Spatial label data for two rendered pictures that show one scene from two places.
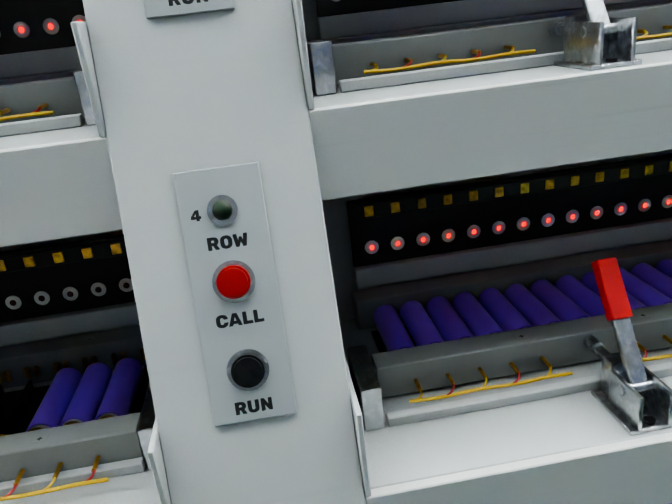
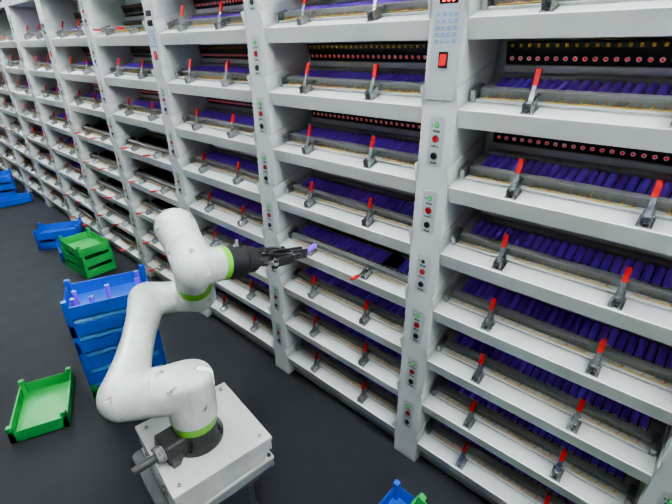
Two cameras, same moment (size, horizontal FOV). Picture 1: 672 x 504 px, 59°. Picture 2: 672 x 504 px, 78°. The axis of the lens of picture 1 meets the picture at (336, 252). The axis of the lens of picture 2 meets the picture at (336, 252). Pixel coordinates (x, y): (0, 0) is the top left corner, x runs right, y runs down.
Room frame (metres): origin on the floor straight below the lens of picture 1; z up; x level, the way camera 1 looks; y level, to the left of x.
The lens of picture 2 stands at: (-0.63, -0.56, 1.39)
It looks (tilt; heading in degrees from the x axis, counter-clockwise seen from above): 26 degrees down; 47
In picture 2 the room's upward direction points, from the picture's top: straight up
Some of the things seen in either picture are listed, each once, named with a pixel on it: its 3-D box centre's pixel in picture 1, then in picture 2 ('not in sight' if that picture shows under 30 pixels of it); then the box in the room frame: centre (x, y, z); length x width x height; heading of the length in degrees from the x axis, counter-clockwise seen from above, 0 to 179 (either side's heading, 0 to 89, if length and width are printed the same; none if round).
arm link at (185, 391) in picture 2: not in sight; (186, 396); (-0.36, 0.34, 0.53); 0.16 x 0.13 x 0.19; 150
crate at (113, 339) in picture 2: not in sight; (117, 322); (-0.34, 1.12, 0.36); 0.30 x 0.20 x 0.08; 165
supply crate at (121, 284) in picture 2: not in sight; (107, 290); (-0.34, 1.12, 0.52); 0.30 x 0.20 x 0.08; 165
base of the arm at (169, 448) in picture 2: not in sight; (178, 439); (-0.41, 0.33, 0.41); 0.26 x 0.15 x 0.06; 3
